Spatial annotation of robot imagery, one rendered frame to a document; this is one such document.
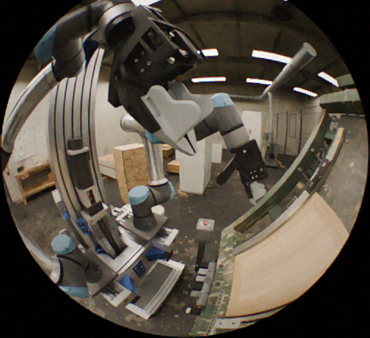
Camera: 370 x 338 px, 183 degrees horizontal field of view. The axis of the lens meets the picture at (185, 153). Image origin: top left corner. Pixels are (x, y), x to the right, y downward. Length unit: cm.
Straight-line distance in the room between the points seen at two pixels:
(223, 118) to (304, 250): 59
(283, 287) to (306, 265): 11
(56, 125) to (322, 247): 107
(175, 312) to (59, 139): 166
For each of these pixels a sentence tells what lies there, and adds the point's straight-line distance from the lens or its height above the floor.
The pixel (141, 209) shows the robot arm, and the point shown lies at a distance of 68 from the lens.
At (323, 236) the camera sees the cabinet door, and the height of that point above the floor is 128.
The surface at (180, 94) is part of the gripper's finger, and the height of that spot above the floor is 163.
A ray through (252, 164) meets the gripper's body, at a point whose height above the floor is 149.
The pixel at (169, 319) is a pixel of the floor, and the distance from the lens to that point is 161.
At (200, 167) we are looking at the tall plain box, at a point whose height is 69.
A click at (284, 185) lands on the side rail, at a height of 127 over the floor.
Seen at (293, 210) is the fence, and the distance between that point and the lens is 69.
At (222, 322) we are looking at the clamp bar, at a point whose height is 96.
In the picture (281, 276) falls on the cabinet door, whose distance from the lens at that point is 61.
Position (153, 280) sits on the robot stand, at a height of 21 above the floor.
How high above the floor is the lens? 160
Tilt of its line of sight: 13 degrees down
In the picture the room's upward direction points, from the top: straight up
